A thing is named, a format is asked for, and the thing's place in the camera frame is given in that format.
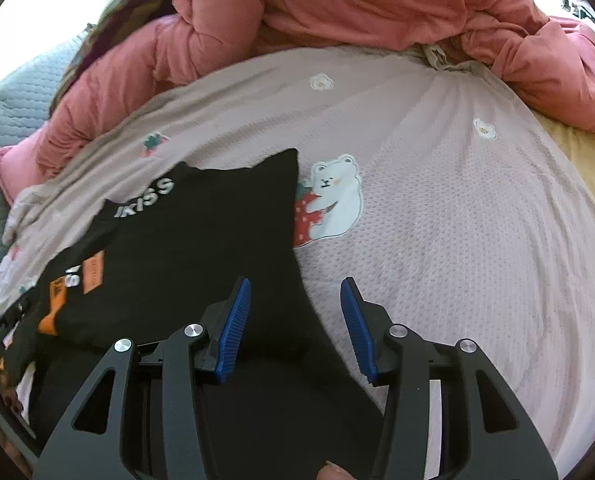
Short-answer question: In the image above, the black orange-cuffed sweater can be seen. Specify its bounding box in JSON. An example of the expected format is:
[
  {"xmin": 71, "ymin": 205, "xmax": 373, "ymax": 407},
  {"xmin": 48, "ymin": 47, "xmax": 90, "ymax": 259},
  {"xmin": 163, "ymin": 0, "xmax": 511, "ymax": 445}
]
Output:
[{"xmin": 4, "ymin": 148, "xmax": 382, "ymax": 479}]

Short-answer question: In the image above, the right hand thumb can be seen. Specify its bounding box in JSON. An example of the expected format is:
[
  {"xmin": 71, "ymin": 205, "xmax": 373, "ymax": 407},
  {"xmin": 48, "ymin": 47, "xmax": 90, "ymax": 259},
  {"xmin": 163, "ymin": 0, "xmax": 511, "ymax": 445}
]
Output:
[{"xmin": 316, "ymin": 460, "xmax": 355, "ymax": 480}]

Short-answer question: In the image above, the pink floral bed sheet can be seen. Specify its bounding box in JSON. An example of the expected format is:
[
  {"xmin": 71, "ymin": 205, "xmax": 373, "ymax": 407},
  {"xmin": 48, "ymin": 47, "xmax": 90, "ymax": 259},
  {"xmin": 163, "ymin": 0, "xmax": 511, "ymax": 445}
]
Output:
[{"xmin": 0, "ymin": 47, "xmax": 595, "ymax": 474}]

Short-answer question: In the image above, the grey quilted headboard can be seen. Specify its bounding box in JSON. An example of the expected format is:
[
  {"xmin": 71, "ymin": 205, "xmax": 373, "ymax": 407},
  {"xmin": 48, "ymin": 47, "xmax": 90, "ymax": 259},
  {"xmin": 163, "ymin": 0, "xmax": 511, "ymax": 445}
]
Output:
[{"xmin": 0, "ymin": 32, "xmax": 87, "ymax": 262}]

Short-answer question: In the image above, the yellow blanket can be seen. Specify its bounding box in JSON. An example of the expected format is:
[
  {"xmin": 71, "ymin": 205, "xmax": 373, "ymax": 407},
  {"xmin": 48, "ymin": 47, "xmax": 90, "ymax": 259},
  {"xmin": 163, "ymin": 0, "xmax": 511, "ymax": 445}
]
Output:
[{"xmin": 533, "ymin": 110, "xmax": 595, "ymax": 196}]

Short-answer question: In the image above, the pink padded quilt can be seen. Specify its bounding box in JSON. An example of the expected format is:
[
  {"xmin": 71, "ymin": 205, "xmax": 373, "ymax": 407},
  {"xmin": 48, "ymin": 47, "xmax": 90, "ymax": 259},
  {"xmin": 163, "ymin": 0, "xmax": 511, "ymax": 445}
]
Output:
[{"xmin": 0, "ymin": 0, "xmax": 595, "ymax": 202}]

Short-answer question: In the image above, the striped multicolour blanket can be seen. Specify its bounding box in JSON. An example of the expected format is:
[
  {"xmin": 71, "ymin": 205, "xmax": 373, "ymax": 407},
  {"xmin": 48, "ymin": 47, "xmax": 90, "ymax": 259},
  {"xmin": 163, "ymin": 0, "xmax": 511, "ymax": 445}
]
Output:
[{"xmin": 49, "ymin": 0, "xmax": 175, "ymax": 115}]

